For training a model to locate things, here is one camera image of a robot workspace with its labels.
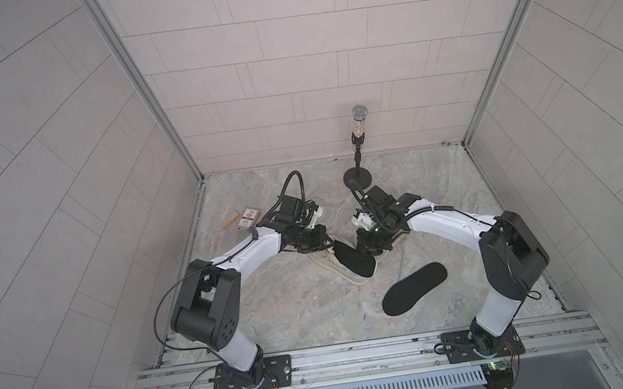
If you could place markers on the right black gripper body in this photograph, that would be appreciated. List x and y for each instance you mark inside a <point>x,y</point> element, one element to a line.
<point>375,236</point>

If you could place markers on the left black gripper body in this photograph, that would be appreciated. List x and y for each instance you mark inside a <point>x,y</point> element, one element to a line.
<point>306,240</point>

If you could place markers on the cream canvas sneaker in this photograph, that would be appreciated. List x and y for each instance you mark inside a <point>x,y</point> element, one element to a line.
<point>326,259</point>

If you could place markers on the black insole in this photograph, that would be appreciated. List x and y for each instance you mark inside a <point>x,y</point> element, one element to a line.
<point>405,294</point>
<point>358,265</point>

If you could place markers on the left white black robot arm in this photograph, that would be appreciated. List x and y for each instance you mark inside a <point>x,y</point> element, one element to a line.
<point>207,307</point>

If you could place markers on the black microphone stand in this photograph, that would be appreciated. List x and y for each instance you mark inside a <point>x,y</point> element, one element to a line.
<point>357,174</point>

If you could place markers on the small printed card box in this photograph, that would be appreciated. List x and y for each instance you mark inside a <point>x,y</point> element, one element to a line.
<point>248,218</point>

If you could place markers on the small wooden block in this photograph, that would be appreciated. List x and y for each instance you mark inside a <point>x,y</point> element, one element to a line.
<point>229,220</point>

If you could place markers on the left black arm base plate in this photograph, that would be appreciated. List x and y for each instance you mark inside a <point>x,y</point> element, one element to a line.
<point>268,372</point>

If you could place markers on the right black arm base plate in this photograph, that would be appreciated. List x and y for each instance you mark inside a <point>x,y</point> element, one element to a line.
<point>479,345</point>

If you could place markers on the right controller board with cables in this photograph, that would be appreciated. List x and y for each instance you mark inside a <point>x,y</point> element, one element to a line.
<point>499,375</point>

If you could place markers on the aluminium mounting rail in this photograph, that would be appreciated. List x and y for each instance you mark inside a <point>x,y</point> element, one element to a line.
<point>396,356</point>

